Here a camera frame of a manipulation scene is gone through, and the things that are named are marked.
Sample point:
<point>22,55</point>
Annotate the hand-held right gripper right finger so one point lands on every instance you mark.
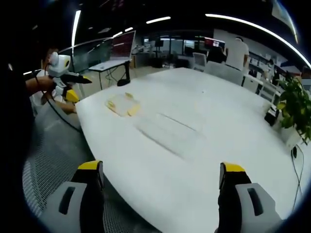
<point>250,206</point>

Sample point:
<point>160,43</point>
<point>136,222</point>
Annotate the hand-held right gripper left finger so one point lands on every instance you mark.
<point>73,204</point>

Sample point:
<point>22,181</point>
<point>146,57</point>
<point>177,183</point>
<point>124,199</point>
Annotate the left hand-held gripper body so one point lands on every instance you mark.
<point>59,65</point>

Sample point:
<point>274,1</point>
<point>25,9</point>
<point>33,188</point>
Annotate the yellow plastic buckle part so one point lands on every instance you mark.
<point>134,110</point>
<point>129,95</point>

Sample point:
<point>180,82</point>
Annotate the person's left hand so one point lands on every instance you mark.
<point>45,83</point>

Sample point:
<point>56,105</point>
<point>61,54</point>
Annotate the white side desk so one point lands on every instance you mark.
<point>109,64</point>

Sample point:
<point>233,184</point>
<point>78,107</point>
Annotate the ceiling light strip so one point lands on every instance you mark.
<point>257,26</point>
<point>158,20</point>
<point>76,26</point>

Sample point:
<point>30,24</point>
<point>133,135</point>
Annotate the clear bag with yellow items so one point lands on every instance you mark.
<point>119,104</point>

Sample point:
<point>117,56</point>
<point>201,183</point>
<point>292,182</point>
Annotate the grey mesh chair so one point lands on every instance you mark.
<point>56,150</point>

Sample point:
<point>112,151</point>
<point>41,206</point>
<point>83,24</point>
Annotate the computer monitor with red screen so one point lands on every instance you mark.
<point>123,44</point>

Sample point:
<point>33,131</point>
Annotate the person's black clothing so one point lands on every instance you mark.
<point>14,145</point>

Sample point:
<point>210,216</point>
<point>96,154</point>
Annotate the white plant pot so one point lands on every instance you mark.
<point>295,137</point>

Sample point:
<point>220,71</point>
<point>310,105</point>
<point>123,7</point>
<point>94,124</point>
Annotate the black box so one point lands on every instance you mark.
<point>271,117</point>

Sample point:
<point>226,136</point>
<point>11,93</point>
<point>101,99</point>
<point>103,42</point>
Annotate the green potted plant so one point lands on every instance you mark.
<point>296,104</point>

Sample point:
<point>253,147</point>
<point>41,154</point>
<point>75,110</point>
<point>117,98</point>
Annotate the white office chair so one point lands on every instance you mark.
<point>199,60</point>

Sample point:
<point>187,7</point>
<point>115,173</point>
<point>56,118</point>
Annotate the grey office chair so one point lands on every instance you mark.
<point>224,71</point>

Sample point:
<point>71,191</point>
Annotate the wall screen with red picture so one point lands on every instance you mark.
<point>213,42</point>

